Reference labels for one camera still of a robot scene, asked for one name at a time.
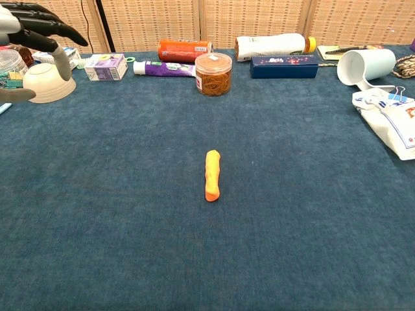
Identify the brown sauce bottle red label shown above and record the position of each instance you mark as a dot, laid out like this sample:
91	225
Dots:
27	56

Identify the orange toy carrot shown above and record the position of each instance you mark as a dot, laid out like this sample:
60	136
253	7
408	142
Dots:
212	175

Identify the purple white toothpaste tube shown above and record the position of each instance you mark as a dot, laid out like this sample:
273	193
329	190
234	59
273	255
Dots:
162	68

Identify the yellow razor package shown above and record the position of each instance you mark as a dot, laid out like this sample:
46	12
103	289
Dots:
327	53

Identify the dark blue long box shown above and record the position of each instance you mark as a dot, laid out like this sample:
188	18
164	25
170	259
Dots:
282	66

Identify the purple white milk carton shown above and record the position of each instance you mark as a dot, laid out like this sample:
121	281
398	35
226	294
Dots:
105	68

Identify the light blue toothbrush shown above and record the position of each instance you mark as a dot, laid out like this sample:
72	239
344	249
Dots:
4	108

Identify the cream bowl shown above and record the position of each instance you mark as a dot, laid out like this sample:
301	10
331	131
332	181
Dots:
45	84

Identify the dark blue tablecloth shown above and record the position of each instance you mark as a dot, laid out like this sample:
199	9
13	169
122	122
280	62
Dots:
129	226

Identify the blue white milk carton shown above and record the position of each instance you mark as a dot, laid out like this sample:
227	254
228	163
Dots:
75	55

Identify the blue binder clip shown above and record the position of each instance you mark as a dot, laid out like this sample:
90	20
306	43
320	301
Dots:
396	98

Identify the clear jar of binder clips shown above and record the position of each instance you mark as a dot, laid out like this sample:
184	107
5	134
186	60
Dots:
11	61

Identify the clear jar of rubber bands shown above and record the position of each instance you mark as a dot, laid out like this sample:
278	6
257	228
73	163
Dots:
214	77

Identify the purple box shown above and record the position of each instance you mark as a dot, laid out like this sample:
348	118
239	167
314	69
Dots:
412	45

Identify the white printed bag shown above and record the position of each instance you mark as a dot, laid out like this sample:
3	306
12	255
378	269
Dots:
389	126

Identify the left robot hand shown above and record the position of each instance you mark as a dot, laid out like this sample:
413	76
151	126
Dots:
35	35

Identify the black stand pole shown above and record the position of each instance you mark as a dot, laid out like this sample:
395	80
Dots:
105	26

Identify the white bottle yellow cap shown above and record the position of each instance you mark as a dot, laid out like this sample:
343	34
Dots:
269	45

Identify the orange drink can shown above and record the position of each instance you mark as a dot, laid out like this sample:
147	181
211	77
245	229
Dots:
181	51

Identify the light blue mug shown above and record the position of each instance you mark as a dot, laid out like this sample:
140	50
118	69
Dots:
369	64

